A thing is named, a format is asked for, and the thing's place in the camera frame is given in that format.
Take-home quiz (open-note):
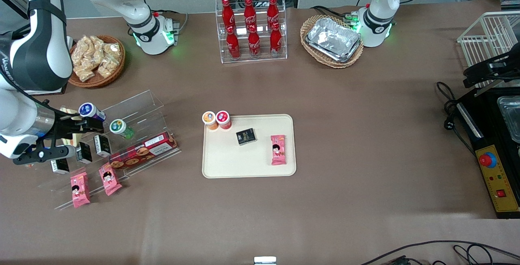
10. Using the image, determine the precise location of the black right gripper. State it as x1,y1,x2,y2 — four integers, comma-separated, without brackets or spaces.
51,111,105,137

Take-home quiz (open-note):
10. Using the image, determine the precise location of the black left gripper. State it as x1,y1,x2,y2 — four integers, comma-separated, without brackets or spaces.
464,52,520,79

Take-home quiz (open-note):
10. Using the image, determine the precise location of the aluminium foil tray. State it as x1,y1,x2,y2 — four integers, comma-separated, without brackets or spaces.
305,39,362,63
307,17,361,56

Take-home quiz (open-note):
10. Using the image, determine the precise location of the cream plastic tray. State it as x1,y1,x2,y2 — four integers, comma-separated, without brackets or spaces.
202,114,297,179

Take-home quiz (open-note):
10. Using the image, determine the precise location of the blue-lid yoghurt bottle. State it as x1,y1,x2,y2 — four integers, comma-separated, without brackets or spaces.
78,102,107,122

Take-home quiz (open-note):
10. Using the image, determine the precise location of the grey machine lever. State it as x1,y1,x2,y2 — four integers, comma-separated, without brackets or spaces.
473,83,497,97

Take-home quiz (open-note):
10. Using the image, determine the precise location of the small black box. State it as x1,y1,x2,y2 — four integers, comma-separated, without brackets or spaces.
236,128,257,146
94,134,112,158
51,158,70,175
76,142,93,165

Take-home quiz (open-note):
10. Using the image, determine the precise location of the green-lid yoghurt bottle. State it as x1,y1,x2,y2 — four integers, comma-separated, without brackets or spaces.
109,119,135,140

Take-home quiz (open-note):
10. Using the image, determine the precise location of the black sealing machine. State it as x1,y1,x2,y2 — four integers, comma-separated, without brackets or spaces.
455,86,520,219

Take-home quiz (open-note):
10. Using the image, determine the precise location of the brown wicker basket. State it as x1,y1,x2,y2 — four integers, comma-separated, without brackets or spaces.
67,35,126,89

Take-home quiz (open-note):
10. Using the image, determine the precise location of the silver metal bar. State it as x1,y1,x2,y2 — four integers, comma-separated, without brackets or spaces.
457,102,485,139

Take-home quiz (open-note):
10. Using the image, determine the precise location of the clear acrylic tiered shelf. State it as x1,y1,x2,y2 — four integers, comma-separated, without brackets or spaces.
39,90,182,211

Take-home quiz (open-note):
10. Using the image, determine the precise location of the bag of beige crackers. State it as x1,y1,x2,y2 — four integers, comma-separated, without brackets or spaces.
73,64,96,83
97,43,123,78
72,35,104,70

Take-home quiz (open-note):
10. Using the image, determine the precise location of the red cookie box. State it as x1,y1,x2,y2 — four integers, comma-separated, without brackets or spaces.
108,131,178,170

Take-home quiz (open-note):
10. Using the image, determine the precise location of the pink snack pack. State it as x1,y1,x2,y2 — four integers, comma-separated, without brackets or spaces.
99,163,123,196
70,172,91,209
271,135,287,166

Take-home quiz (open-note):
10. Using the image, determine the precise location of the clear plastic container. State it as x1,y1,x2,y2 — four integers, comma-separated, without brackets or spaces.
496,96,520,143

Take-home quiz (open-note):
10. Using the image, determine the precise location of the red emergency stop button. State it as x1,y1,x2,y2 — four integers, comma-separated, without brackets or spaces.
479,152,498,169

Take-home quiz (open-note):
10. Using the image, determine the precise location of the orange-lid yoghurt bottle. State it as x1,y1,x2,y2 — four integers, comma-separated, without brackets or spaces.
202,111,219,131

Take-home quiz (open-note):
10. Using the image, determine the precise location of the red-lid yoghurt bottle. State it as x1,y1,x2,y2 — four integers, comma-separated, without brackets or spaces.
215,110,232,130

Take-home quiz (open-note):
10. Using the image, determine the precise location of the red cola bottle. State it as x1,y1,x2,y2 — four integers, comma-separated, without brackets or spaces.
270,22,283,57
248,24,261,58
243,0,257,28
226,25,241,59
266,0,280,26
221,0,236,30

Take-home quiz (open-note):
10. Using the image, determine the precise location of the light wicker basket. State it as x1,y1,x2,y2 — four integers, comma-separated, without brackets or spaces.
300,15,364,69

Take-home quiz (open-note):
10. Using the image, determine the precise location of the clear acrylic bottle rack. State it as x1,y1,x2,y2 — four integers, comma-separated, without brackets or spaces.
215,0,288,64

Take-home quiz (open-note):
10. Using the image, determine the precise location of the white wire basket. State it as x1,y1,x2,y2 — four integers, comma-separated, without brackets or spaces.
457,11,520,89

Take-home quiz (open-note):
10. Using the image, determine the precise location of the black power cable with plug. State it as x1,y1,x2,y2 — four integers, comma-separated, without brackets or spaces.
436,81,478,156

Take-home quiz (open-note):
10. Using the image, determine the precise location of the grey right arm base cable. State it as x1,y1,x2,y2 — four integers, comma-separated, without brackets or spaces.
152,10,189,35

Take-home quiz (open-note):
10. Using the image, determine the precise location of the black left arm base cable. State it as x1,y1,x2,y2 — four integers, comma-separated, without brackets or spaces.
311,6,359,22

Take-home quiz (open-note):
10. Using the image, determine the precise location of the long black cable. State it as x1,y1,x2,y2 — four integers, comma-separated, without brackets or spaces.
360,240,520,265

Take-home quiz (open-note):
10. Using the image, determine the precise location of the looped black cable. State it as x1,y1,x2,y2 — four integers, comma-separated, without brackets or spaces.
453,244,520,265

